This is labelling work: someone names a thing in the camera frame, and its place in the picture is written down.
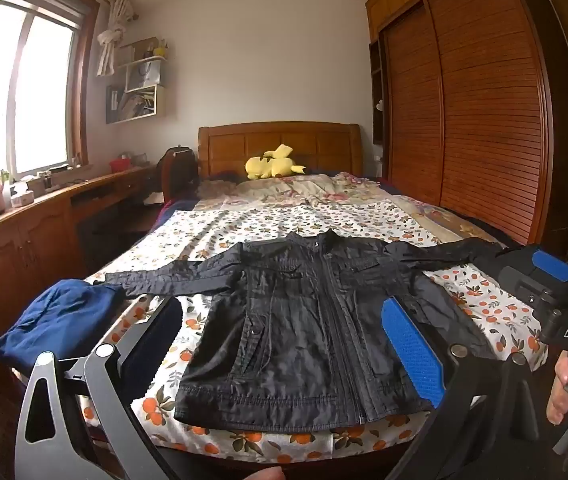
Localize wooden bed headboard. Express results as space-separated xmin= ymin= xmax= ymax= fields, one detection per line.
xmin=198 ymin=121 xmax=363 ymax=181

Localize tissue box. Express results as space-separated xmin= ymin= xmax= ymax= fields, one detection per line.
xmin=10 ymin=182 xmax=35 ymax=208

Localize orange fruit print bedsheet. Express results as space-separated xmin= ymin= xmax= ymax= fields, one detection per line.
xmin=76 ymin=207 xmax=549 ymax=463

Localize beige floral quilt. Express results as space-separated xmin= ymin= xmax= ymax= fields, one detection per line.
xmin=196 ymin=172 xmax=504 ymax=246

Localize black backpack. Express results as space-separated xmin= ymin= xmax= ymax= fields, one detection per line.
xmin=158 ymin=145 xmax=199 ymax=198

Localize wooden slatted wardrobe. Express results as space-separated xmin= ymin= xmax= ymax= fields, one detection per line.
xmin=366 ymin=0 xmax=552 ymax=246

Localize folded navy blue garment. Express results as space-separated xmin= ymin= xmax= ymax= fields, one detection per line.
xmin=0 ymin=280 xmax=127 ymax=376

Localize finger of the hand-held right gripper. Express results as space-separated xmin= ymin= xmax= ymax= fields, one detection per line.
xmin=494 ymin=246 xmax=568 ymax=286
xmin=496 ymin=267 xmax=547 ymax=311

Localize wooden desk cabinet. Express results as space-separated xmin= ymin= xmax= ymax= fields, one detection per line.
xmin=0 ymin=165 xmax=165 ymax=376

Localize window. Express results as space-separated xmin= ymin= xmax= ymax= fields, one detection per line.
xmin=0 ymin=0 xmax=100 ymax=181

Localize yellow plush toy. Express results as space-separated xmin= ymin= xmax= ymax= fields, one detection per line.
xmin=245 ymin=144 xmax=307 ymax=181

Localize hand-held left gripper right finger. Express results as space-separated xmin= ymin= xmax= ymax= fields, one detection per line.
xmin=380 ymin=296 xmax=554 ymax=480

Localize knotted white curtain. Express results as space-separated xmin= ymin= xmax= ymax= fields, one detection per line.
xmin=96 ymin=0 xmax=135 ymax=77

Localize white wall shelf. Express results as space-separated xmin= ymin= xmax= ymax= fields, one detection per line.
xmin=105 ymin=36 xmax=167 ymax=125

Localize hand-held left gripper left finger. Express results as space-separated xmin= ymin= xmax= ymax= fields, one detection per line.
xmin=14 ymin=296 xmax=185 ymax=480

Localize black jacket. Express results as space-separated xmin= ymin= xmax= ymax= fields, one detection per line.
xmin=105 ymin=230 xmax=514 ymax=433

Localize person's left hand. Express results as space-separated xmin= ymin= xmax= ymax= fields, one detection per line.
xmin=241 ymin=466 xmax=285 ymax=480

